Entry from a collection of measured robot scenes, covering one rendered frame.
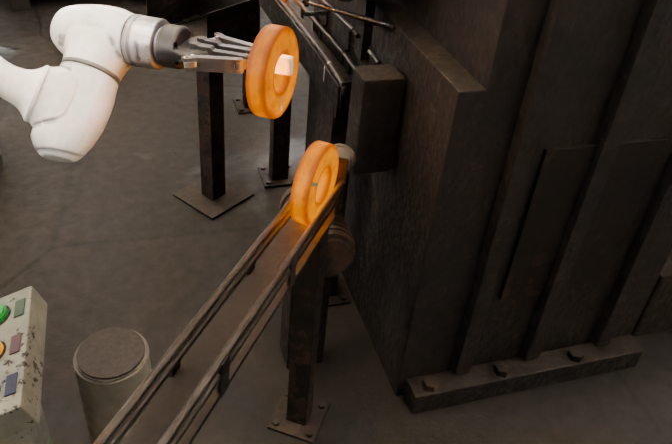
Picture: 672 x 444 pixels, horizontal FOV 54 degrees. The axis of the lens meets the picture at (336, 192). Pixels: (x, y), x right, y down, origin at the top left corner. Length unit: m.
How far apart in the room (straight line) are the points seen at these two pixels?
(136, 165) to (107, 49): 1.37
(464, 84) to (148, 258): 1.23
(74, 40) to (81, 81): 0.08
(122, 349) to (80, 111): 0.40
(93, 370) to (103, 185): 1.38
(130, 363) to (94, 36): 0.55
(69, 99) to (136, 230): 1.12
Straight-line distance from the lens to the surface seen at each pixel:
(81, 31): 1.24
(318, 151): 1.16
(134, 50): 1.21
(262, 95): 1.08
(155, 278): 2.07
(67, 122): 1.18
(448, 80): 1.27
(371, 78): 1.40
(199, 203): 2.33
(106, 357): 1.18
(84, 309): 2.02
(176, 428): 0.81
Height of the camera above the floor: 1.40
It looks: 35 degrees down
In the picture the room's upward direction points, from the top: 6 degrees clockwise
